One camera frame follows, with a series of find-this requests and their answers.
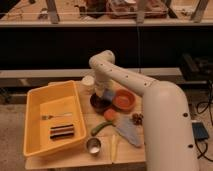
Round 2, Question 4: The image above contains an orange bowl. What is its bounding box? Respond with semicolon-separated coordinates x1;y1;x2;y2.
112;89;135;111

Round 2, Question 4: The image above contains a yellow plastic bin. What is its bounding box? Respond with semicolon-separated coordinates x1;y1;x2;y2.
23;81;87;157

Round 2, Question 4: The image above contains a silver fork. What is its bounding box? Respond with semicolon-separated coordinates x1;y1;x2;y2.
41;113;72;120

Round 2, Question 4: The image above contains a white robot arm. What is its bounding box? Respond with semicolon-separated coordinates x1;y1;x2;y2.
89;50;199;171

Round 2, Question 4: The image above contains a small steel cup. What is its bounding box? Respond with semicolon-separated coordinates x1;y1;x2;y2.
86;137;101;156

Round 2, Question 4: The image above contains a blue sponge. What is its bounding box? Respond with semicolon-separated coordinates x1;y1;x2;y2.
102;89;115;101

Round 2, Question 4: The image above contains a bunch of dark grapes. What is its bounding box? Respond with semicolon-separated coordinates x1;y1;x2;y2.
132;113;143;125

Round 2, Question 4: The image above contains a purple bowl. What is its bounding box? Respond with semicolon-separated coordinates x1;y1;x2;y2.
90;94;112;114

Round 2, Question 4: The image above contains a white cup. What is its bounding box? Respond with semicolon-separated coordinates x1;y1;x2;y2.
81;75;95;94

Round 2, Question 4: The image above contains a striped brown block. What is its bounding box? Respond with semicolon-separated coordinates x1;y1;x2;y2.
50;124;75;140

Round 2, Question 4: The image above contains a wooden shelf rack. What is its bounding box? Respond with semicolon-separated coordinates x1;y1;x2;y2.
0;0;213;79

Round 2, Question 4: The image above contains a green chili pepper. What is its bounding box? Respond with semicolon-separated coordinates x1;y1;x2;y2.
90;121;114;136

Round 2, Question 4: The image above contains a grey cloth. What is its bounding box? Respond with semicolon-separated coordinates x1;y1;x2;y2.
115;116;142;148

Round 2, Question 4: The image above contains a red tomato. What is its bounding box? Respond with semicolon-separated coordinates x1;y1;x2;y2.
104;109;116;121

